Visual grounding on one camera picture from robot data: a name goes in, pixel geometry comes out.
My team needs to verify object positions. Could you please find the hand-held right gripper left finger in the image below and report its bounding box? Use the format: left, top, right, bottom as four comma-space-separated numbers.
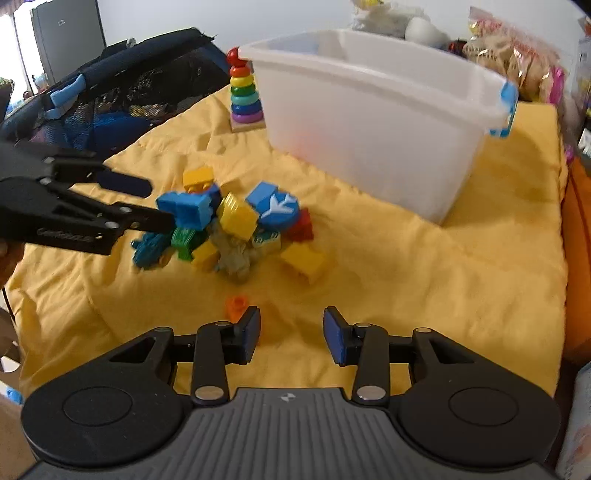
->
107, 305, 262, 407

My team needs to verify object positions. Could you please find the blue studded toy block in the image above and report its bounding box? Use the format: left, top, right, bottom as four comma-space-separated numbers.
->
156, 185, 223, 232

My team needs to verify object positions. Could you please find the small yellow toy block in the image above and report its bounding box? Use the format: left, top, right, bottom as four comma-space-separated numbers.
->
182, 167, 215, 191
191, 240, 221, 273

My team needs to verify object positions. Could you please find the dark blue mesh playpen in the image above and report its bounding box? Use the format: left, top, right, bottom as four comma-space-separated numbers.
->
0, 27, 232, 160

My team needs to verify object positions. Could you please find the clear plastic toy box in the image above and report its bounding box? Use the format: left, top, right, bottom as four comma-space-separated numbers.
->
570, 37, 591, 160

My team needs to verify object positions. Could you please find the clear bag of snacks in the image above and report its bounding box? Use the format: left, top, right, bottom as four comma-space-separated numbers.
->
462, 6, 561, 102

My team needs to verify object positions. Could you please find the rainbow ring stacker toy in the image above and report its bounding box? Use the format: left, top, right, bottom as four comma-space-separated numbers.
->
225, 46, 267, 134

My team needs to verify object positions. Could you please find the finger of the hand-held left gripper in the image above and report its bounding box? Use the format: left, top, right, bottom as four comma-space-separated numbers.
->
44, 154, 154, 198
0, 178, 175, 256

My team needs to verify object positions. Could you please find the grey cabinet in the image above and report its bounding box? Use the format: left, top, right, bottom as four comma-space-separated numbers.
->
30, 0, 108, 86

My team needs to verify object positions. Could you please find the yellow quilt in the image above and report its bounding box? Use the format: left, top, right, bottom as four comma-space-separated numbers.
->
7, 83, 570, 402

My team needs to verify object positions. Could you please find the green toy block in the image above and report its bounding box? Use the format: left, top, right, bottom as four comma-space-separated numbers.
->
171, 227, 208, 263

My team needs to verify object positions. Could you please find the white plastic storage bin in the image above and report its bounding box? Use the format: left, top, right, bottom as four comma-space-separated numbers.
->
238, 28, 520, 225

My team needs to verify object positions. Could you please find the grey-brown toy figure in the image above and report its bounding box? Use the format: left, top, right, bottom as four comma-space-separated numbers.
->
210, 222, 259, 284

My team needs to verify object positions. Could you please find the teal plastic toy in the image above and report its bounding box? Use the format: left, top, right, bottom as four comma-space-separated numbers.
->
130, 232, 178, 270

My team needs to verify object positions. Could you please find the yellow studded toy block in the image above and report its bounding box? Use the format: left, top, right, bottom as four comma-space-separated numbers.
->
216, 193, 260, 241

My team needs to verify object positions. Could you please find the blue airplane toy block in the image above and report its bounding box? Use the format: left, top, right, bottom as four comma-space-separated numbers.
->
245, 181, 301, 232

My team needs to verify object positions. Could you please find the white printed package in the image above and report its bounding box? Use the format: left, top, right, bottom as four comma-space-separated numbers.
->
556, 362, 591, 480

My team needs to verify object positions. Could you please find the yellow hollow toy block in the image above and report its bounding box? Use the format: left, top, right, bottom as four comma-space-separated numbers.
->
279, 242, 326, 284

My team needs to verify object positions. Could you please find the red toy block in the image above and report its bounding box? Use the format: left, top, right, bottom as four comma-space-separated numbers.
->
284, 208, 315, 243

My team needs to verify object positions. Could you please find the orange fabric item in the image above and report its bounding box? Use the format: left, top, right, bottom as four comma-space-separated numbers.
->
561, 159, 591, 365

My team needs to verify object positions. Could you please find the orange toy block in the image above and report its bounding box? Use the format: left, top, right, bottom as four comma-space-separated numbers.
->
225, 295, 250, 324

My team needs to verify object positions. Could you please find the white plastic bag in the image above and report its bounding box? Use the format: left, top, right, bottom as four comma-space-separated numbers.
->
348, 0, 432, 40

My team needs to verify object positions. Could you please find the pink plastic item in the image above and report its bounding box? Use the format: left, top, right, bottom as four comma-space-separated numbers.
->
549, 65, 568, 104

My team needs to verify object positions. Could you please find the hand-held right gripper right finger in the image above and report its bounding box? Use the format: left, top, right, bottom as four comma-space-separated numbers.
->
322, 305, 467, 407

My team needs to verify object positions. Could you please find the printed toy block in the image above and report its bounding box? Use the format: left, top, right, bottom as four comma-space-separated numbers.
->
252, 230, 283, 256

